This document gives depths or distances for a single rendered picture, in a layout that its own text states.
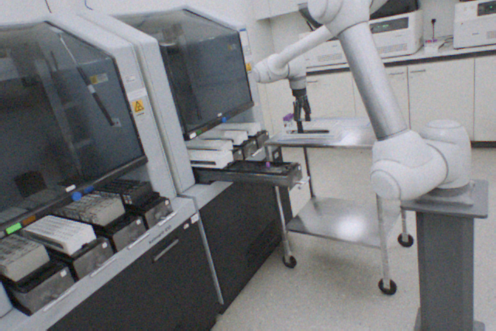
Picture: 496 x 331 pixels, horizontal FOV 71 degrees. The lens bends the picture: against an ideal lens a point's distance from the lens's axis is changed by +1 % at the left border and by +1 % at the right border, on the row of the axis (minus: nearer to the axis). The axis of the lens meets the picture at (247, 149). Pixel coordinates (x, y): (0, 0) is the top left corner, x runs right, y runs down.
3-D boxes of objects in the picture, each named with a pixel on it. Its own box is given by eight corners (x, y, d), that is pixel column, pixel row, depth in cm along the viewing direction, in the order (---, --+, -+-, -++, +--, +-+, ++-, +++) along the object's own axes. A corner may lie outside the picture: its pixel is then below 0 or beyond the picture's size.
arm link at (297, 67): (298, 74, 180) (277, 80, 175) (294, 43, 175) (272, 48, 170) (311, 74, 171) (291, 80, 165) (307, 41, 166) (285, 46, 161)
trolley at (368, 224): (282, 267, 213) (257, 143, 187) (313, 227, 247) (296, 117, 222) (397, 298, 174) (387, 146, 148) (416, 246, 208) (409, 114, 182)
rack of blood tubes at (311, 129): (282, 139, 186) (280, 128, 184) (290, 132, 194) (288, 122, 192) (335, 139, 169) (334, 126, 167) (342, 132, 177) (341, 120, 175)
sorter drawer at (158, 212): (59, 209, 176) (53, 194, 173) (84, 197, 186) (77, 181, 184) (156, 231, 135) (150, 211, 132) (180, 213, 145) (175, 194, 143)
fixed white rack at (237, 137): (199, 146, 209) (197, 136, 207) (209, 140, 217) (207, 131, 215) (239, 146, 193) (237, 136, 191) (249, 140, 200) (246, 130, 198)
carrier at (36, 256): (47, 258, 115) (40, 243, 113) (50, 259, 114) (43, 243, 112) (10, 281, 106) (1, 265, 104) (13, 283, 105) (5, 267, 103)
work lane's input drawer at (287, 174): (173, 181, 183) (169, 165, 180) (191, 170, 193) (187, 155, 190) (299, 193, 142) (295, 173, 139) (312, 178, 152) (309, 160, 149)
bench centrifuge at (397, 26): (353, 63, 343) (346, -13, 321) (369, 53, 391) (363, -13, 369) (415, 55, 312) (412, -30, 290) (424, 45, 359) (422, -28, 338)
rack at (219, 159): (177, 167, 180) (174, 156, 178) (190, 160, 188) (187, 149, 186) (222, 170, 163) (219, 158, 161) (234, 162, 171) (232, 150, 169)
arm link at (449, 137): (480, 176, 122) (482, 116, 115) (449, 196, 114) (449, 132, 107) (435, 166, 136) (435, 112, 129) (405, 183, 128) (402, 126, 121)
